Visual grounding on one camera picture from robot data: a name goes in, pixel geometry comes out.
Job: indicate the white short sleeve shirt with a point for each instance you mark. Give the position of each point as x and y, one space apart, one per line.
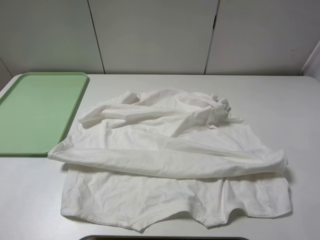
141 158

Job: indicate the light green plastic tray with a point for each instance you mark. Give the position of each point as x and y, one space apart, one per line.
37 110

